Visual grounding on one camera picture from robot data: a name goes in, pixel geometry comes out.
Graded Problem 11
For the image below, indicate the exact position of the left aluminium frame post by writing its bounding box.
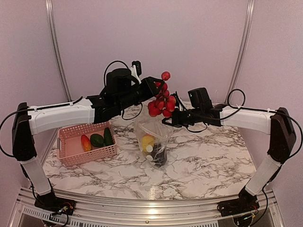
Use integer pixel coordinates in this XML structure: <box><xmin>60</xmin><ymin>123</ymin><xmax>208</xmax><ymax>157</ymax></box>
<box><xmin>45</xmin><ymin>0</ymin><xmax>71</xmax><ymax>101</ymax></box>

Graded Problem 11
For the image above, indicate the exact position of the dark green fake avocado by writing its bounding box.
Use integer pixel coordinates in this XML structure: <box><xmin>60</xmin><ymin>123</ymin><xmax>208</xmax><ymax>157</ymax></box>
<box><xmin>90</xmin><ymin>133</ymin><xmax>105</xmax><ymax>148</ymax></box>

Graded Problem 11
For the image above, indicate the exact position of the red orange fake mango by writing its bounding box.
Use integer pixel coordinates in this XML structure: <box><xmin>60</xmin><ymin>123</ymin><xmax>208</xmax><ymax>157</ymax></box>
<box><xmin>80</xmin><ymin>135</ymin><xmax>92</xmax><ymax>152</ymax></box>

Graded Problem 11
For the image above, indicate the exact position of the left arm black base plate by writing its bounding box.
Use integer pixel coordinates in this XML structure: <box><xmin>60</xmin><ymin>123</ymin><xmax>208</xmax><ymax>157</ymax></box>
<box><xmin>33</xmin><ymin>189</ymin><xmax>76</xmax><ymax>215</ymax></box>

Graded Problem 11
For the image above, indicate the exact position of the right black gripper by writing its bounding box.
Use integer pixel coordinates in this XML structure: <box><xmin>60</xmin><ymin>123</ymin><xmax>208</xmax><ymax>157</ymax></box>
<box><xmin>162</xmin><ymin>107</ymin><xmax>203</xmax><ymax>127</ymax></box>

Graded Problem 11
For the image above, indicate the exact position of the green fake cucumber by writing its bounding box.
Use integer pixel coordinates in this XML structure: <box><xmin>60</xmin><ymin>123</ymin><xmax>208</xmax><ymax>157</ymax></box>
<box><xmin>104</xmin><ymin>127</ymin><xmax>114</xmax><ymax>146</ymax></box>

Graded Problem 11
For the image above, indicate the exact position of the yellow fake lemon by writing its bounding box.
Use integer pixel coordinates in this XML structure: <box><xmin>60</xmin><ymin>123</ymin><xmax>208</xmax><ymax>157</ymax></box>
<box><xmin>142</xmin><ymin>134</ymin><xmax>155</xmax><ymax>153</ymax></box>

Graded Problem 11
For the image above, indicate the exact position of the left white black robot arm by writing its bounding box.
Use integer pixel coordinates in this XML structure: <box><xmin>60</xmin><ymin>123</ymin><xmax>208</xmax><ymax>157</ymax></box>
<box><xmin>12</xmin><ymin>66</ymin><xmax>164</xmax><ymax>210</ymax></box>

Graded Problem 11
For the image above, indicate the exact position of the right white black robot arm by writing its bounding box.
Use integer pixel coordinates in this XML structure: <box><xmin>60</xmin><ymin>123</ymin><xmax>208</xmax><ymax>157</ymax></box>
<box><xmin>162</xmin><ymin>88</ymin><xmax>296</xmax><ymax>212</ymax></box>

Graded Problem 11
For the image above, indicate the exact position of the right aluminium frame post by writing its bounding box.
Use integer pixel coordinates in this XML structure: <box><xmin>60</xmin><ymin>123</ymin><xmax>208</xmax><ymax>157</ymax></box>
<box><xmin>229</xmin><ymin>0</ymin><xmax>255</xmax><ymax>91</ymax></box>

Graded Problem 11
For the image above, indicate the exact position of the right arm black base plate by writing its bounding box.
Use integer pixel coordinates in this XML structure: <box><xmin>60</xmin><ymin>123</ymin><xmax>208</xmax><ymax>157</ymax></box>
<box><xmin>217</xmin><ymin>187</ymin><xmax>260</xmax><ymax>217</ymax></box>

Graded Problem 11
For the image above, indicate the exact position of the dark purple fake eggplant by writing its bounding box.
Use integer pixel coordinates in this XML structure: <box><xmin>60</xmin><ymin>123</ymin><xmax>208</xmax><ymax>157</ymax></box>
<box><xmin>151</xmin><ymin>143</ymin><xmax>167</xmax><ymax>167</ymax></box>

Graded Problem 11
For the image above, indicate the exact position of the red fake cherry tomato bunch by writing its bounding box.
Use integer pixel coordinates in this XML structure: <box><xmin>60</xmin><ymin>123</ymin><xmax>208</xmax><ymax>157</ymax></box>
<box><xmin>148</xmin><ymin>71</ymin><xmax>177</xmax><ymax>118</ymax></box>

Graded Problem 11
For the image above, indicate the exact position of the pink perforated plastic basket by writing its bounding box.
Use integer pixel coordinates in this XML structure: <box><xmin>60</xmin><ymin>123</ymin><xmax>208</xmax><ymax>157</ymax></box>
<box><xmin>57</xmin><ymin>122</ymin><xmax>117</xmax><ymax>166</ymax></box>

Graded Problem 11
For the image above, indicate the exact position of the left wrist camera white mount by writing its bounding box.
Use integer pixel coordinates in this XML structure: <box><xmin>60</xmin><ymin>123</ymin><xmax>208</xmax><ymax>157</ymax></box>
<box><xmin>130</xmin><ymin>61</ymin><xmax>142</xmax><ymax>84</ymax></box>

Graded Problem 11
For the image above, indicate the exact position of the front aluminium rail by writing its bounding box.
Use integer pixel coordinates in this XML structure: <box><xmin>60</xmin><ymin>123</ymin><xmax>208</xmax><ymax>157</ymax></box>
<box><xmin>8</xmin><ymin>188</ymin><xmax>285</xmax><ymax>227</ymax></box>

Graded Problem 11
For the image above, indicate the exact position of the aluminium frame post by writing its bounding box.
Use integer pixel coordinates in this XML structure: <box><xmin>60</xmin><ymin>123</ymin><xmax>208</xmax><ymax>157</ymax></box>
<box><xmin>229</xmin><ymin>0</ymin><xmax>255</xmax><ymax>91</ymax></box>
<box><xmin>45</xmin><ymin>0</ymin><xmax>71</xmax><ymax>101</ymax></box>

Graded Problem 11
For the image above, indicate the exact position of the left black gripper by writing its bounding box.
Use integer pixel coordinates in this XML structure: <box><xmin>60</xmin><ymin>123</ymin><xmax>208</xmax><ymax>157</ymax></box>
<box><xmin>116</xmin><ymin>76</ymin><xmax>164</xmax><ymax>111</ymax></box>

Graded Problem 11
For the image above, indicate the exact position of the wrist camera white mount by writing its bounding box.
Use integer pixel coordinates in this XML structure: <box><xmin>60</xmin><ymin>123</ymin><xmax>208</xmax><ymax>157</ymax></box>
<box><xmin>130</xmin><ymin>61</ymin><xmax>142</xmax><ymax>84</ymax></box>
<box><xmin>173</xmin><ymin>91</ymin><xmax>185</xmax><ymax>111</ymax></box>

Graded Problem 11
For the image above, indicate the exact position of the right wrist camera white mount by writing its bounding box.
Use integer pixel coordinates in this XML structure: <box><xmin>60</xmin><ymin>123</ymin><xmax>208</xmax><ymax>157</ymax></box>
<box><xmin>173</xmin><ymin>91</ymin><xmax>185</xmax><ymax>111</ymax></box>

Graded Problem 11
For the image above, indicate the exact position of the clear zip top bag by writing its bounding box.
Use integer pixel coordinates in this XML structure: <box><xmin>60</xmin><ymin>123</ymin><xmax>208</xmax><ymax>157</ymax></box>
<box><xmin>134</xmin><ymin>116</ymin><xmax>173</xmax><ymax>168</ymax></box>

